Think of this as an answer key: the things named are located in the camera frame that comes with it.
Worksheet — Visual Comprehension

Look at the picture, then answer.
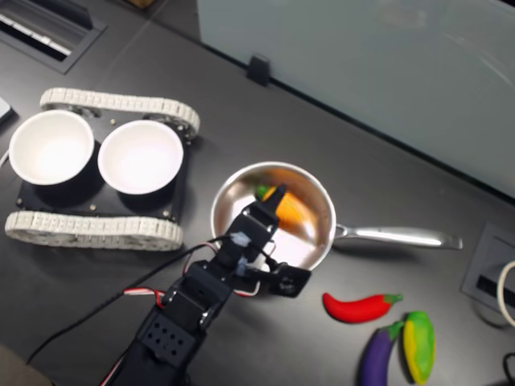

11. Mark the orange toy carrot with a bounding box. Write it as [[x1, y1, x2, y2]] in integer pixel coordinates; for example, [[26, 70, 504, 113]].
[[255, 184, 313, 234]]

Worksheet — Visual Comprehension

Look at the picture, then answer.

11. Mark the red toy chilli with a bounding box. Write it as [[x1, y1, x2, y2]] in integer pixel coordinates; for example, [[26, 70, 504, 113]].
[[322, 292, 403, 324]]

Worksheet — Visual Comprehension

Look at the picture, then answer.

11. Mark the black partition clip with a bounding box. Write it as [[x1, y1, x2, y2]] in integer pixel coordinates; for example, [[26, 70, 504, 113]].
[[245, 54, 270, 86]]

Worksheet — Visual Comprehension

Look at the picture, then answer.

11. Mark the white bowl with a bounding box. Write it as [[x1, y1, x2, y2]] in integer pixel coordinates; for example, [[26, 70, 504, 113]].
[[97, 119, 185, 196], [8, 110, 96, 187]]

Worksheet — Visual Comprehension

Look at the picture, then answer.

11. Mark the tracked vehicle with white tracks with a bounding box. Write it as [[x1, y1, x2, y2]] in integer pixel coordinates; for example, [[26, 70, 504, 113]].
[[4, 87, 201, 253]]

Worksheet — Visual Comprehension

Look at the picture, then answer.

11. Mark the frosted glass partition panel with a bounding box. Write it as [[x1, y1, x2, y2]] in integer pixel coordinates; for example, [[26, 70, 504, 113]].
[[196, 0, 515, 202]]

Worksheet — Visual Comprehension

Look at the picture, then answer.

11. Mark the purple toy aubergine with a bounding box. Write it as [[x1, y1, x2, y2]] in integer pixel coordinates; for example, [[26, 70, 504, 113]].
[[359, 320, 406, 386]]

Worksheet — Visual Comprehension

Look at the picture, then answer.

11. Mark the yellow green toy corn cob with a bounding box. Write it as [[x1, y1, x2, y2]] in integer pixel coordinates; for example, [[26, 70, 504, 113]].
[[402, 310, 437, 385]]

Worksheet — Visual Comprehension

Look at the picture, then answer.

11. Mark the steel pan with long handle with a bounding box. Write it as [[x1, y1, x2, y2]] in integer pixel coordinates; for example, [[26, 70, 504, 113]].
[[209, 161, 464, 282]]

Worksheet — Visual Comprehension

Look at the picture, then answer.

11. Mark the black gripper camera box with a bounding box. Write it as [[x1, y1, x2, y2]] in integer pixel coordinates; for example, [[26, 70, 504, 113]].
[[257, 261, 313, 299]]

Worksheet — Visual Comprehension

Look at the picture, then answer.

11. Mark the long black cable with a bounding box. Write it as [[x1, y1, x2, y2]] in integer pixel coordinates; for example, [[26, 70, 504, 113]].
[[26, 236, 229, 366]]

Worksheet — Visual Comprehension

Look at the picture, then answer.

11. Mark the grey table cable hatch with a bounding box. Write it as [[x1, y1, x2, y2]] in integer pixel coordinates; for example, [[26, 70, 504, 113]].
[[460, 222, 515, 314]]

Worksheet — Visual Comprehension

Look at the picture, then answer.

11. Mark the thick white cable loop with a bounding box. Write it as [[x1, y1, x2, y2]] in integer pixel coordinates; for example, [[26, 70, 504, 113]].
[[496, 260, 515, 327]]

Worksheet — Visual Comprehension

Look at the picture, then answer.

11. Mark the black table cable hatch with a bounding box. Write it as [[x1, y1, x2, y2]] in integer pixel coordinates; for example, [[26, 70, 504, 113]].
[[0, 0, 109, 75]]

